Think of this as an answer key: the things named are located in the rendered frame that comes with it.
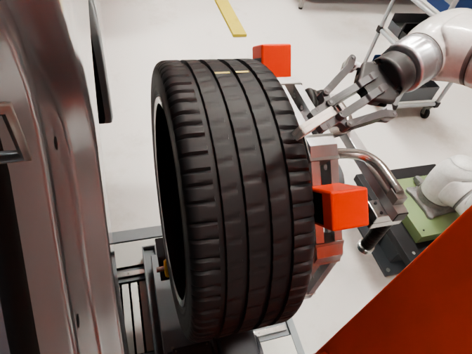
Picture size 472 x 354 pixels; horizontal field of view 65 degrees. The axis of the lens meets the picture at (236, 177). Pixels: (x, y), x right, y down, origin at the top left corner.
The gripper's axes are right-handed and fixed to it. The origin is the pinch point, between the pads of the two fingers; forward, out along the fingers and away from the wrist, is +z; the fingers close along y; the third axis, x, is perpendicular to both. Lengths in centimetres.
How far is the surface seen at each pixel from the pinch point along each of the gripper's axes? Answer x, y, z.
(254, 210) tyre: -10.9, -5.9, 12.1
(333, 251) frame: -20.4, -21.7, -0.4
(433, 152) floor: -150, -45, -171
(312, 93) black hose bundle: -30.0, 9.9, -26.2
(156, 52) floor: -205, 133, -66
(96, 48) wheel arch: -43, 53, 11
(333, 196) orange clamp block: -7.5, -11.5, 0.1
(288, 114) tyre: -10.7, 5.2, -4.1
